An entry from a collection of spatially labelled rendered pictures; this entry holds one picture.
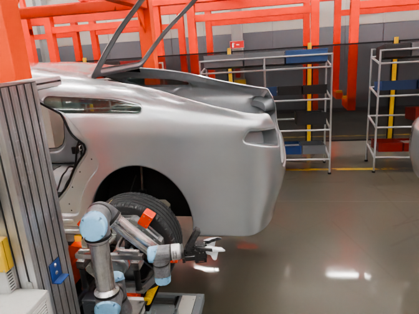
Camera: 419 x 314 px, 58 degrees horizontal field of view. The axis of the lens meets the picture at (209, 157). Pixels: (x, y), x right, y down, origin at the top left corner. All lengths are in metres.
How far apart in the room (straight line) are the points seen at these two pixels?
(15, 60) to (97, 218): 1.16
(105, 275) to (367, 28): 10.75
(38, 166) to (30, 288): 0.49
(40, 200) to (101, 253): 0.35
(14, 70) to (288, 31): 9.75
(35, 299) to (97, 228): 0.34
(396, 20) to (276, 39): 3.21
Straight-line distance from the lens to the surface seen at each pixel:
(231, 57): 6.08
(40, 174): 1.69
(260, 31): 11.58
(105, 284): 1.87
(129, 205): 2.50
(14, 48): 2.48
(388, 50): 6.28
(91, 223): 1.70
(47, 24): 9.72
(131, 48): 12.35
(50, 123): 7.46
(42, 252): 1.73
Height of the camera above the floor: 2.12
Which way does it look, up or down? 16 degrees down
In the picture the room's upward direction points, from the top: 4 degrees counter-clockwise
